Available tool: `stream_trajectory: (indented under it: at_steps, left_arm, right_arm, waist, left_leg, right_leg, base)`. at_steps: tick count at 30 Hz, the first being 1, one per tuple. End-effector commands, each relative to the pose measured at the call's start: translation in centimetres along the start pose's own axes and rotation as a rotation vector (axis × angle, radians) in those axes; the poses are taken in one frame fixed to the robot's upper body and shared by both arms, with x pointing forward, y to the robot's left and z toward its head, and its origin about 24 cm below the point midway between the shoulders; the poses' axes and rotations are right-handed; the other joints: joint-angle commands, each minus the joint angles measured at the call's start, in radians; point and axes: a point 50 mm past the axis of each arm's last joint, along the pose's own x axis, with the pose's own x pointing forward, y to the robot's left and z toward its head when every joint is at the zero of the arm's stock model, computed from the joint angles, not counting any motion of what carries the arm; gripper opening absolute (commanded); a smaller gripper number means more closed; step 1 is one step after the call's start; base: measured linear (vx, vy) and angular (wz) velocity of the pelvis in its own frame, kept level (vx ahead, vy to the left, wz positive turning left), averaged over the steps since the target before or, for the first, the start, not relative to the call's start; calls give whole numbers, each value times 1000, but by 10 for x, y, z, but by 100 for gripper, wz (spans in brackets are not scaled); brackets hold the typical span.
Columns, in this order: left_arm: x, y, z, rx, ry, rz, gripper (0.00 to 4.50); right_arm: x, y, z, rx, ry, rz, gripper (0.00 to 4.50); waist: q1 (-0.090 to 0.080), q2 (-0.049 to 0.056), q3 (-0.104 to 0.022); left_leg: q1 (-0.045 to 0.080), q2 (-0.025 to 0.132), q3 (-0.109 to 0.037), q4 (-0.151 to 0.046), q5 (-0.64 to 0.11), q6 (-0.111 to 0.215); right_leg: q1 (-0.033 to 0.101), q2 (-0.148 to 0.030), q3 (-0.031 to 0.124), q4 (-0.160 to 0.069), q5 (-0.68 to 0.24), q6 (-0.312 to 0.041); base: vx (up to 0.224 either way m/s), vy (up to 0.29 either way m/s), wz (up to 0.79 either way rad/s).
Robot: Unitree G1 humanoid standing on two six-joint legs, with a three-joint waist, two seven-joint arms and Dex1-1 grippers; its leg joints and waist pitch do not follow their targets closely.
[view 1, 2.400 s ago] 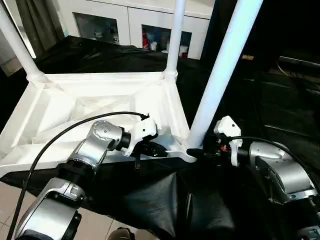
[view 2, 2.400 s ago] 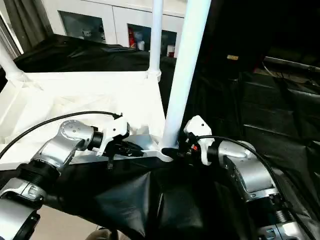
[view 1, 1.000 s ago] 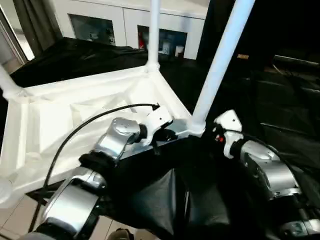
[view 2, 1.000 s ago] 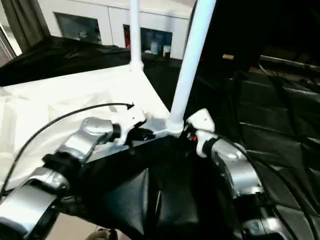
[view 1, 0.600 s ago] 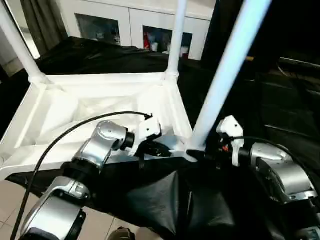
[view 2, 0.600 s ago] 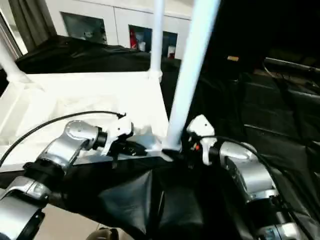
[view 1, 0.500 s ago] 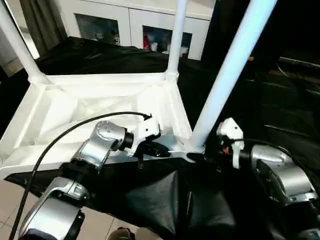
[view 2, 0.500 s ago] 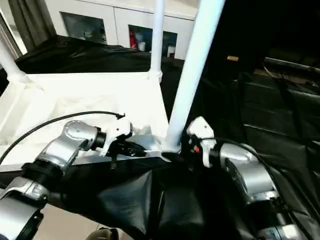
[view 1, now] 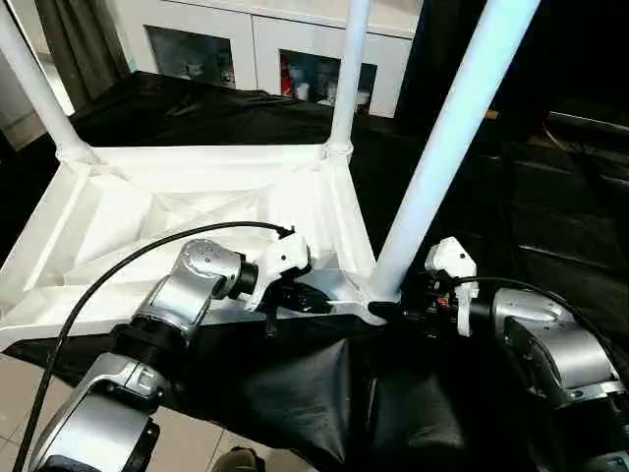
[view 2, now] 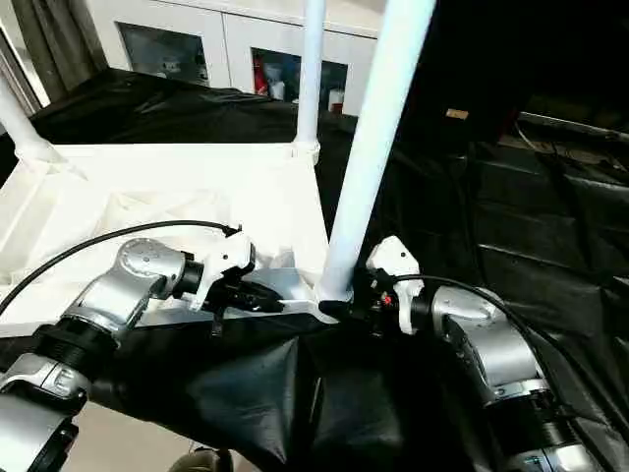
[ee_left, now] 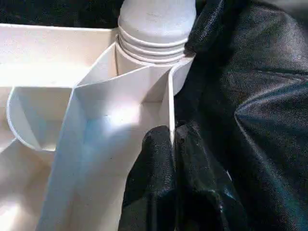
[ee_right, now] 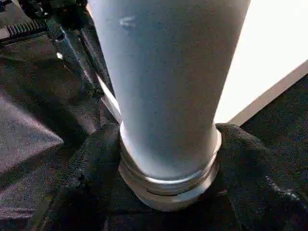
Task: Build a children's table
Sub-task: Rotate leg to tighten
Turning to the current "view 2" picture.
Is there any white plastic table top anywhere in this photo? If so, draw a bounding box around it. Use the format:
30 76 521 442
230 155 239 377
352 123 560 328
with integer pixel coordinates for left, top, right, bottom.
0 138 340 340

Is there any black plastic mat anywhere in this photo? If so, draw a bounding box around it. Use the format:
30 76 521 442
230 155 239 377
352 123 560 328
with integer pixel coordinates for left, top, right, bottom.
0 67 629 472

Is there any white glass-door cabinet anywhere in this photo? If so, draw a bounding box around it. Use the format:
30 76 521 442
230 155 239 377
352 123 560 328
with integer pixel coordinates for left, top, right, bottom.
84 0 384 119

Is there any grey curtain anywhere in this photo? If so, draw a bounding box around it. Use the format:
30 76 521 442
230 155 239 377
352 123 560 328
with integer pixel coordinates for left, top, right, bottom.
10 0 109 104

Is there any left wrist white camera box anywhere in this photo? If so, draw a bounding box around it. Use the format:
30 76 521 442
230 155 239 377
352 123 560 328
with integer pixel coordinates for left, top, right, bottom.
189 231 257 312

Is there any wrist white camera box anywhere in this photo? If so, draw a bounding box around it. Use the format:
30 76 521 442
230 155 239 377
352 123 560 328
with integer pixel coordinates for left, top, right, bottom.
189 231 257 312
366 236 426 335

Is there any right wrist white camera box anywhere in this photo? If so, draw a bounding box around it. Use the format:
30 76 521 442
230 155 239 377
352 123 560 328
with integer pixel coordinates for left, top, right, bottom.
366 236 426 335

